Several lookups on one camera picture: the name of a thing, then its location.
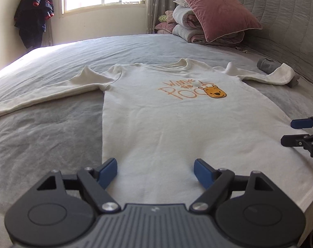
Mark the white Winnie the Pooh shirt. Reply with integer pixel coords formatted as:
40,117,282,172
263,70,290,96
0,58,313,248

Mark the grey bed sheet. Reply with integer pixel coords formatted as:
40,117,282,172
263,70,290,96
0,33,313,248

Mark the small grey folded cloth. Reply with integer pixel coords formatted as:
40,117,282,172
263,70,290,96
257,58,300,88

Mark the grey quilted headboard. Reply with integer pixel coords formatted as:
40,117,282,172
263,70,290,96
238,0,313,83

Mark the pink velvet pillow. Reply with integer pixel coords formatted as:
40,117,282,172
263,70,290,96
185,0,262,43

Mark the folded grey pink quilt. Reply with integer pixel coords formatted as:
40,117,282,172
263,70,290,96
172,0,244,47

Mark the pink folded blanket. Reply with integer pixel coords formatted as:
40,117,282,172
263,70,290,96
154,10,177,34

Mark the green patterned small item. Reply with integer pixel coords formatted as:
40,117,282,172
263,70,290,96
158,15,167,23

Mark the dark hanging jacket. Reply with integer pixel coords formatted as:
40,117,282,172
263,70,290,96
14,0,55,49

